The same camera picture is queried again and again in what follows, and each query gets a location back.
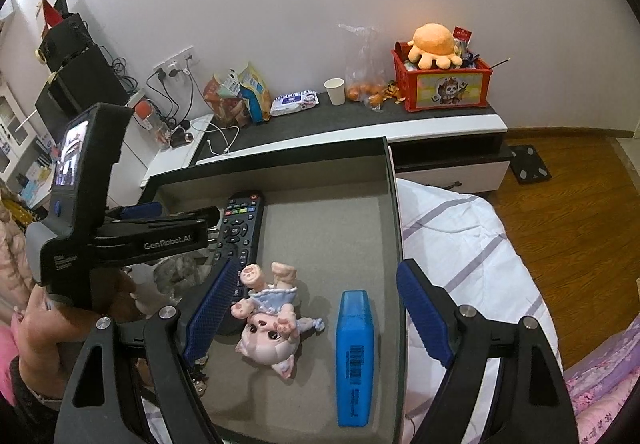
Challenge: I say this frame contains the pink floral bedsheet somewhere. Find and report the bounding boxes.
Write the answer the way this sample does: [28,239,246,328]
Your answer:
[562,321,640,444]

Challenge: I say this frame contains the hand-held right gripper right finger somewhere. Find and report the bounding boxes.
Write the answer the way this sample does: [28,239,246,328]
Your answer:
[396,259,578,444]

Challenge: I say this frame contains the white paper cup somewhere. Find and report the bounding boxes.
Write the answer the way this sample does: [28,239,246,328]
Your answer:
[324,77,347,106]

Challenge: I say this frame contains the black bathroom scale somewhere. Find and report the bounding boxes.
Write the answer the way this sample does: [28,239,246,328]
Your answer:
[509,145,553,185]

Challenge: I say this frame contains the dark-rimmed pink cardboard box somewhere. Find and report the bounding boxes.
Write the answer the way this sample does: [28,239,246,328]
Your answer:
[140,136,406,444]

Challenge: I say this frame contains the black power cable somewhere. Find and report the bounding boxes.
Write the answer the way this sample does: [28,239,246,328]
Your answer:
[145,69,174,126]
[170,68,199,131]

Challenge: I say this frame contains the white charging cable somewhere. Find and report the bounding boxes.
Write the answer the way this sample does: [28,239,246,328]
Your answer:
[191,116,242,157]

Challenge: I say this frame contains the clear plastic bag of oranges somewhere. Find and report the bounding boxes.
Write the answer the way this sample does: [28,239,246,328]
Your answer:
[337,23,397,114]

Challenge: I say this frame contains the wet wipes pack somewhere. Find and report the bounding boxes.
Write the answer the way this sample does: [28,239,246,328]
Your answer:
[270,90,321,119]

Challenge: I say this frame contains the beige padded jacket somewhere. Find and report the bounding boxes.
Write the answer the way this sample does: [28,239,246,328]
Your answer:
[0,201,37,322]

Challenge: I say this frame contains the black remote control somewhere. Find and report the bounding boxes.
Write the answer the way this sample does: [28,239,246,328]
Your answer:
[207,190,266,336]

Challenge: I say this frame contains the blue highlighter marker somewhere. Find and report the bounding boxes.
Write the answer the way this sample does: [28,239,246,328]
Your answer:
[335,290,375,427]

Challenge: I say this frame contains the small dark gadget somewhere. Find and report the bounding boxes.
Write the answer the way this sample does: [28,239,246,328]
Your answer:
[169,123,197,148]

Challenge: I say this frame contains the yellow blue snack bag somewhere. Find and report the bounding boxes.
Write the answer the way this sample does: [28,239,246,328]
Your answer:
[237,61,274,123]

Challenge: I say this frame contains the small black speaker box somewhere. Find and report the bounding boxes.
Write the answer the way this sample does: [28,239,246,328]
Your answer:
[37,0,94,73]

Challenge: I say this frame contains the red storage crate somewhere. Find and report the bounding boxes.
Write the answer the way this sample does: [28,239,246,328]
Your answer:
[391,41,493,114]

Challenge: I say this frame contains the white wall outlet strip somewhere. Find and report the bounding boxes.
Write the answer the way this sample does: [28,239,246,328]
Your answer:
[151,45,197,76]

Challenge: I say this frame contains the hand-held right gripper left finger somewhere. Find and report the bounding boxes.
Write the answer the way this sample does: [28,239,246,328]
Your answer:
[52,256,241,444]

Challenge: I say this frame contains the person's left hand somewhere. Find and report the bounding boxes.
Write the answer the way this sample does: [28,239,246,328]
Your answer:
[14,270,151,366]

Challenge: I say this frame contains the bottle with orange cap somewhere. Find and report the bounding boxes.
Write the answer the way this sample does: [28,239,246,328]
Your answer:
[134,99,171,151]

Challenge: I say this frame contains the white cabinet with dark top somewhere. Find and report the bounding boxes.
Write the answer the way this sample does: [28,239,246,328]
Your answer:
[140,91,516,205]

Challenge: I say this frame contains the pink pig doll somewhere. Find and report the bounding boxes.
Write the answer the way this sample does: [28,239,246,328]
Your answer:
[230,261,326,381]

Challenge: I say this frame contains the person's left forearm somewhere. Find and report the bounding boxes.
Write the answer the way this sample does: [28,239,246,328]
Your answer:
[0,324,71,412]

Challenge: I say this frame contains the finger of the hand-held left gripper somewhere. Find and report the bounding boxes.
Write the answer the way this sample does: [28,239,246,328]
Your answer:
[145,205,222,231]
[106,201,164,221]

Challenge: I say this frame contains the red paper packet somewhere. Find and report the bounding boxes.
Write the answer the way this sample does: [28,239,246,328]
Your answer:
[452,26,474,60]

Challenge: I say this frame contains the white striped quilt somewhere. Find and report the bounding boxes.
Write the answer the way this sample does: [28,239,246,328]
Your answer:
[394,176,565,444]

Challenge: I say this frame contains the orange-red snack bag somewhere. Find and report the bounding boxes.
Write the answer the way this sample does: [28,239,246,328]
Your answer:
[202,70,242,126]

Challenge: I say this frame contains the orange octopus plush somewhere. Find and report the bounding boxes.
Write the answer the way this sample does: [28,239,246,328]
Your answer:
[406,23,463,71]

